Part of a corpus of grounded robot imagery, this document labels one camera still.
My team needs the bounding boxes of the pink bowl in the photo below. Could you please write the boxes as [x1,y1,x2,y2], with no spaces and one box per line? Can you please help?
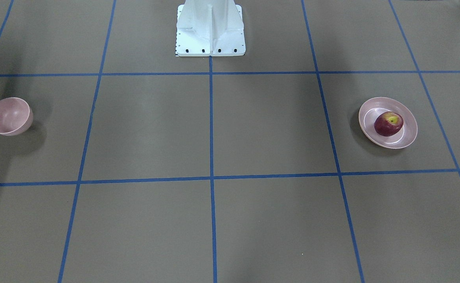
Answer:
[0,97,34,136]

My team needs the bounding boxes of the red apple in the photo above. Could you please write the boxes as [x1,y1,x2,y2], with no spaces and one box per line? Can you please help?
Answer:
[374,111,404,137]

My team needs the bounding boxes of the pink plate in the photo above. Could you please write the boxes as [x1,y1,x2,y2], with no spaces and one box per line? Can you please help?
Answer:
[358,97,418,150]

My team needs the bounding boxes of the brown paper table mat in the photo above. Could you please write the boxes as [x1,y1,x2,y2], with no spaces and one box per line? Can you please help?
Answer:
[0,0,460,283]

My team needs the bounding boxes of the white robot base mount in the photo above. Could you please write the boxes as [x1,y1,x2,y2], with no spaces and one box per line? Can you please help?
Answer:
[175,0,246,57]

